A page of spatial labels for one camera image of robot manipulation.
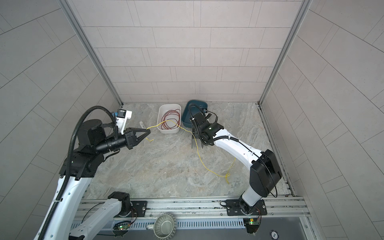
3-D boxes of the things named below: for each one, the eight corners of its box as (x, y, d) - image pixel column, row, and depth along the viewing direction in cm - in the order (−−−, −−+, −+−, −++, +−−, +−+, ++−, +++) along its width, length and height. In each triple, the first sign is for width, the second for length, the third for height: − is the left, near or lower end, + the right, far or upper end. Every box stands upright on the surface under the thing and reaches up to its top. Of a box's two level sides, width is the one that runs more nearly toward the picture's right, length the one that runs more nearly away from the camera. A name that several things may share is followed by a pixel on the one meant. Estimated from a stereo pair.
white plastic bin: (155, 133, 101) (153, 128, 97) (160, 109, 115) (159, 104, 111) (179, 133, 101) (178, 128, 97) (182, 109, 115) (181, 104, 111)
